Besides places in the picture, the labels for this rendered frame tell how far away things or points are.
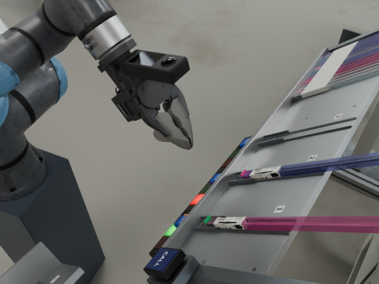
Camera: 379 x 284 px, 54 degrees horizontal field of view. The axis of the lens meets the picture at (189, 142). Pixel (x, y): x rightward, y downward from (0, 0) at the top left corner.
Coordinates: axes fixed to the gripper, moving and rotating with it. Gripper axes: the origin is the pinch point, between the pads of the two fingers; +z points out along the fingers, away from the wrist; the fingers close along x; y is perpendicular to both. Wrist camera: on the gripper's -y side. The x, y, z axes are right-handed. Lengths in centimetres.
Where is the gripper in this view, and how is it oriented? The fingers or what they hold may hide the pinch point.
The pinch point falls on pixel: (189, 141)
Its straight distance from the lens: 66.5
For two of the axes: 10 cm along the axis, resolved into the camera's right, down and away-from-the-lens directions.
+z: 5.6, 7.9, 2.6
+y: -5.9, 1.6, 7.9
